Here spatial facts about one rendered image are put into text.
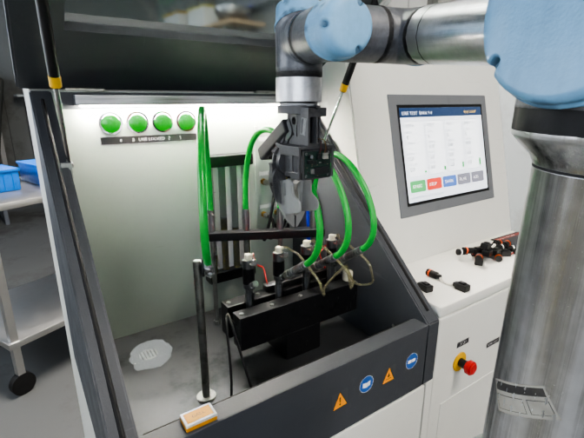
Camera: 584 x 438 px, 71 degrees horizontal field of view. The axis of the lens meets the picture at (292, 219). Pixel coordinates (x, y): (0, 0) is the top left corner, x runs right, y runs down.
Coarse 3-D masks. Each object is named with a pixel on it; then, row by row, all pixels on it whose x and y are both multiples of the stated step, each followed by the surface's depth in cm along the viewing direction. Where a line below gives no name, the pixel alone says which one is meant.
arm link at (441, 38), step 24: (456, 0) 49; (480, 0) 44; (408, 24) 54; (432, 24) 50; (456, 24) 46; (480, 24) 43; (408, 48) 55; (432, 48) 50; (456, 48) 47; (480, 48) 44
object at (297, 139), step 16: (288, 112) 64; (304, 112) 63; (320, 112) 63; (304, 128) 64; (320, 128) 66; (288, 144) 67; (304, 144) 64; (320, 144) 65; (272, 160) 70; (288, 160) 68; (304, 160) 64; (320, 160) 66; (304, 176) 65; (320, 176) 67
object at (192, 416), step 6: (198, 408) 64; (204, 408) 64; (210, 408) 64; (186, 414) 63; (192, 414) 63; (198, 414) 63; (204, 414) 63; (210, 414) 63; (180, 420) 63; (186, 420) 62; (192, 420) 62; (210, 420) 63; (198, 426) 62
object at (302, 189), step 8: (296, 184) 72; (304, 184) 72; (296, 192) 73; (304, 192) 72; (312, 192) 71; (304, 200) 72; (312, 200) 71; (304, 208) 73; (312, 208) 71; (296, 216) 73; (296, 224) 74
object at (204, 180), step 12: (204, 108) 80; (204, 120) 75; (204, 132) 72; (204, 144) 70; (204, 156) 69; (204, 168) 68; (204, 180) 67; (204, 192) 66; (204, 204) 66; (204, 216) 66; (204, 228) 66; (204, 240) 67; (204, 252) 69; (204, 264) 73
